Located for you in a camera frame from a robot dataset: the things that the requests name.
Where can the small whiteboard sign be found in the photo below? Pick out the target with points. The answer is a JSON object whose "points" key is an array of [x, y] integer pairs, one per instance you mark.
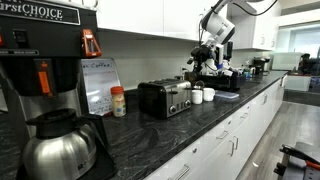
{"points": [[100, 83]]}

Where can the creamer bottle with orange lid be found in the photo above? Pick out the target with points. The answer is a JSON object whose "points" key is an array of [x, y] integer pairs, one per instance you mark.
{"points": [[118, 103]]}

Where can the blue bottle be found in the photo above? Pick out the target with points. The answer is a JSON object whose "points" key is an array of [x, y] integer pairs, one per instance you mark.
{"points": [[246, 74]]}

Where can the white lower cabinet row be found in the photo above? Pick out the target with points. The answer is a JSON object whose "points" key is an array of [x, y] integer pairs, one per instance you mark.
{"points": [[233, 133]]}

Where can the black robot cart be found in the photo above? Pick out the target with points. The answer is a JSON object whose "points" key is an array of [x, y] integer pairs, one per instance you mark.
{"points": [[300, 166]]}

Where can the white cylindrical mug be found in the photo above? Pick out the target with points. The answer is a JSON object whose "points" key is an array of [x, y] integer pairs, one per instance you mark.
{"points": [[197, 97]]}

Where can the black countertop organizer tray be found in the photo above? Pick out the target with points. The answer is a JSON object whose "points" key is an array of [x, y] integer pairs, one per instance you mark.
{"points": [[226, 83]]}

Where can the white corner upper cabinet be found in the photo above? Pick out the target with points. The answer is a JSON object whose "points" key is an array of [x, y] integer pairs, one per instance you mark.
{"points": [[256, 33]]}

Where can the black commercial coffee machine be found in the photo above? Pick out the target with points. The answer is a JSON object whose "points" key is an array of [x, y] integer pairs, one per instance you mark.
{"points": [[50, 36]]}

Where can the black and steel toaster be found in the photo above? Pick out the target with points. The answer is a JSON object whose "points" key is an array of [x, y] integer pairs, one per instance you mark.
{"points": [[156, 98]]}

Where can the stainless steel coffee carafe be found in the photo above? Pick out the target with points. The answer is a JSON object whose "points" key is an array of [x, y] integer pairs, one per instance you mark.
{"points": [[63, 153]]}

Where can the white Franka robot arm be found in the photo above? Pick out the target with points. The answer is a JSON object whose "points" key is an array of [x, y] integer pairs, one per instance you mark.
{"points": [[221, 28]]}

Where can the white red-topped side counter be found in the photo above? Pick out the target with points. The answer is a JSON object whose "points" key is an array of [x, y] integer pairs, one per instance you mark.
{"points": [[297, 83]]}

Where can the black drip coffee maker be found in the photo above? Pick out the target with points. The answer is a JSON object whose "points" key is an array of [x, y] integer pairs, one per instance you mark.
{"points": [[260, 66]]}

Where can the white board panel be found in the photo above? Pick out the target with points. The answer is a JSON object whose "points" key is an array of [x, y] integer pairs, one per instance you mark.
{"points": [[286, 61]]}

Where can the black wall-mounted device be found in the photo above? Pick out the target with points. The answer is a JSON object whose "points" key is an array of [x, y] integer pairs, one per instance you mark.
{"points": [[230, 50]]}

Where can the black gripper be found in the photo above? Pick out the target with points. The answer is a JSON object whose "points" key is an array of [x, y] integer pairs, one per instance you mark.
{"points": [[207, 53]]}

